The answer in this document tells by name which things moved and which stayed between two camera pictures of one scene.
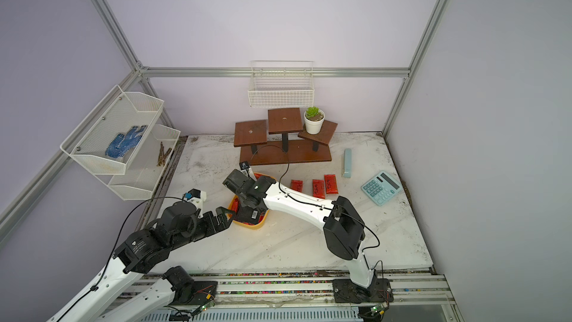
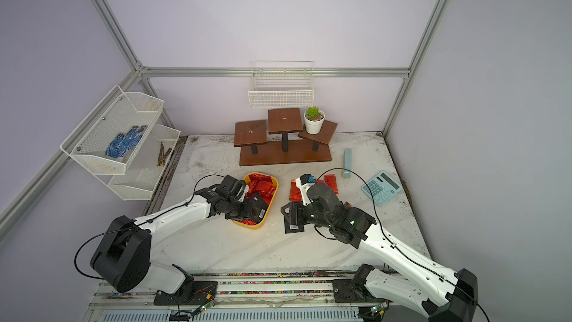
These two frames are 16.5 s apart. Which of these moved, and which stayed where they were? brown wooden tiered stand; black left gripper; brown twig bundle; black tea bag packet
Moved: black tea bag packet; black left gripper
Stayed: brown twig bundle; brown wooden tiered stand
